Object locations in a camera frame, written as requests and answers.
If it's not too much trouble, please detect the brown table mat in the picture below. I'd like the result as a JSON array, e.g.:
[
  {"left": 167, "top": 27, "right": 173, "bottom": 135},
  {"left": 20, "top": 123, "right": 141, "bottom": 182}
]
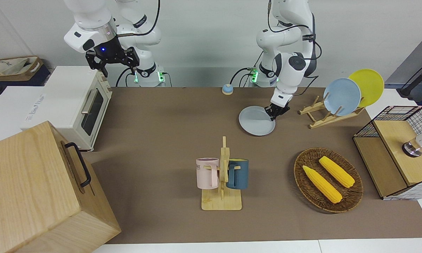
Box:
[{"left": 91, "top": 87, "right": 422, "bottom": 244}]

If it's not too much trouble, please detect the gray plate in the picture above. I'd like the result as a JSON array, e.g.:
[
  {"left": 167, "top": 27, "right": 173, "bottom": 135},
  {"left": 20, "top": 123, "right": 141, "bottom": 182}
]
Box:
[{"left": 238, "top": 106, "right": 276, "bottom": 136}]

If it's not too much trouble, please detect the light wooden box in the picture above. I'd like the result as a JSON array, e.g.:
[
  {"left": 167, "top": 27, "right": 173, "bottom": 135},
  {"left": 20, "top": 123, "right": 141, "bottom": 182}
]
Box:
[{"left": 0, "top": 121, "right": 122, "bottom": 253}]

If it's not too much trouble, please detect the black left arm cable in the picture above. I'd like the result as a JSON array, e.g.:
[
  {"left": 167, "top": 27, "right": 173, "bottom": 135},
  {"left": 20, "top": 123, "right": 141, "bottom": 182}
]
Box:
[{"left": 267, "top": 0, "right": 322, "bottom": 96}]

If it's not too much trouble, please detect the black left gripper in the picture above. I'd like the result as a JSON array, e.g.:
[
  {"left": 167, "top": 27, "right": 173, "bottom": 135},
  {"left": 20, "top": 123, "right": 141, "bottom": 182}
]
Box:
[{"left": 264, "top": 102, "right": 291, "bottom": 122}]

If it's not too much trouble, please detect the black left base cable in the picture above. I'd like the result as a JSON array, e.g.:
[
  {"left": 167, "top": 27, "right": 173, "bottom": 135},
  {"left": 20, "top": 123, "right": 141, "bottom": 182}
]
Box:
[{"left": 230, "top": 50, "right": 265, "bottom": 87}]

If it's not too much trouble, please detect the wooden plate rack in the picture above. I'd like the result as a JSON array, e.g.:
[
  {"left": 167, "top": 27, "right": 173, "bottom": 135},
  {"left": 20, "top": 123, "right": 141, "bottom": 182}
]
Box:
[{"left": 299, "top": 96, "right": 365, "bottom": 129}]

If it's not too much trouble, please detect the black box handle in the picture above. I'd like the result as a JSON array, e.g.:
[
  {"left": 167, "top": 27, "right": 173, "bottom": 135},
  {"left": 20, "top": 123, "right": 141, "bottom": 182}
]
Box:
[{"left": 64, "top": 142, "right": 92, "bottom": 188}]

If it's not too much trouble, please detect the light blue plate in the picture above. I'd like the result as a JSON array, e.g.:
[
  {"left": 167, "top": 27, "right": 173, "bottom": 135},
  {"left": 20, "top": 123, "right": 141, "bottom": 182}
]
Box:
[{"left": 324, "top": 78, "right": 362, "bottom": 117}]

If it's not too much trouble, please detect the yellow plate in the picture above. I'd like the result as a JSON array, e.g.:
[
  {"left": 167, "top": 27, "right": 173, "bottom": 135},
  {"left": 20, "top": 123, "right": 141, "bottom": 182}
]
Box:
[{"left": 348, "top": 69, "right": 385, "bottom": 108}]

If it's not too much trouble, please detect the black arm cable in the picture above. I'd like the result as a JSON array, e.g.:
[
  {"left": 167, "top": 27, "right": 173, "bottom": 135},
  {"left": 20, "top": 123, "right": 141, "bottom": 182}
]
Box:
[
  {"left": 267, "top": 0, "right": 322, "bottom": 96},
  {"left": 117, "top": 0, "right": 161, "bottom": 37}
]

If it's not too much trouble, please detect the wooden mug holder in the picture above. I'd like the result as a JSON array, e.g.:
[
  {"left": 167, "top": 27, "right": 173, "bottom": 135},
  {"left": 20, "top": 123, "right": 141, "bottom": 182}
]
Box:
[{"left": 201, "top": 136, "right": 242, "bottom": 211}]

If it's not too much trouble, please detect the dark blue mug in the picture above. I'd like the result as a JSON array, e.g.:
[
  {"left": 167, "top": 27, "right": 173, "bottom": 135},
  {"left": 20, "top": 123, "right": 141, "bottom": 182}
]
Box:
[{"left": 227, "top": 159, "right": 249, "bottom": 190}]

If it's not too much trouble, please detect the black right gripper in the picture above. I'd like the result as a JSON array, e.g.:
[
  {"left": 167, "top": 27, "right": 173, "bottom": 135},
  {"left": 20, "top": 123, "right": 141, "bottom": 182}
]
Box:
[{"left": 85, "top": 35, "right": 140, "bottom": 78}]

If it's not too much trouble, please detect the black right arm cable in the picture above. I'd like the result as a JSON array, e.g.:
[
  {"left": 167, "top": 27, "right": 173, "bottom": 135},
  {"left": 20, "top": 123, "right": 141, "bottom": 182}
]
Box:
[{"left": 117, "top": 0, "right": 161, "bottom": 37}]

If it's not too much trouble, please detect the brown wicker basket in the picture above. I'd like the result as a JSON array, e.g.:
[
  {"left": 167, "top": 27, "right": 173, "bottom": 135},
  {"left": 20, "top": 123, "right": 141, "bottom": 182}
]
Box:
[{"left": 294, "top": 148, "right": 364, "bottom": 213}]

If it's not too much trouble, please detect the white toaster oven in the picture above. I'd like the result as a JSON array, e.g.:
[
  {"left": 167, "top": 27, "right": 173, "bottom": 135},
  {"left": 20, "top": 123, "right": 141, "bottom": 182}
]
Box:
[{"left": 20, "top": 66, "right": 113, "bottom": 152}]

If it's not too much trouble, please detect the black right base cable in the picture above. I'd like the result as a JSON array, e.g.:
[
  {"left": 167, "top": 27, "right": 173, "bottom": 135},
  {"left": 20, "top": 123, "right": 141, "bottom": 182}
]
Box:
[{"left": 115, "top": 67, "right": 134, "bottom": 87}]

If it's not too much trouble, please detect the black base cable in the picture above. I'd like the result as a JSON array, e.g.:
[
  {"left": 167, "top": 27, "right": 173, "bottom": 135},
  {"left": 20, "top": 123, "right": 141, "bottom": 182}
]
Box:
[
  {"left": 230, "top": 50, "right": 265, "bottom": 87},
  {"left": 115, "top": 67, "right": 134, "bottom": 87}
]

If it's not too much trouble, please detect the pink mug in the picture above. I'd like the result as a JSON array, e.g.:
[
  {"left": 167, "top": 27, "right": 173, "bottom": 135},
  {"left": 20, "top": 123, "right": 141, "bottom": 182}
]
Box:
[{"left": 196, "top": 158, "right": 220, "bottom": 189}]

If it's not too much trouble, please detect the wire grid wooden shelf box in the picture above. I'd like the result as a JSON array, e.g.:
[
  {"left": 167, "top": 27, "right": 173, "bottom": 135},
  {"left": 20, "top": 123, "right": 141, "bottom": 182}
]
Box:
[{"left": 353, "top": 105, "right": 422, "bottom": 201}]

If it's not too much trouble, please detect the black stand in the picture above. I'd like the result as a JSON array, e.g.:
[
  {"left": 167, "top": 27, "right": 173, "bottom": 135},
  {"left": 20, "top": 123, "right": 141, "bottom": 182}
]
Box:
[{"left": 397, "top": 58, "right": 422, "bottom": 103}]

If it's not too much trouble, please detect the brown basket with cloth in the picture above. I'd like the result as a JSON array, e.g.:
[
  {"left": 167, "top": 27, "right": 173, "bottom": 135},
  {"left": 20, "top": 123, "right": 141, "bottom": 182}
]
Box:
[{"left": 0, "top": 56, "right": 45, "bottom": 83}]

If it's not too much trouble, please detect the yellow corn cob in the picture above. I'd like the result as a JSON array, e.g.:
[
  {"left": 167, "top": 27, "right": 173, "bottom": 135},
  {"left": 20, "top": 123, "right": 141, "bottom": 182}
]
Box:
[
  {"left": 302, "top": 165, "right": 343, "bottom": 204},
  {"left": 319, "top": 156, "right": 356, "bottom": 188}
]

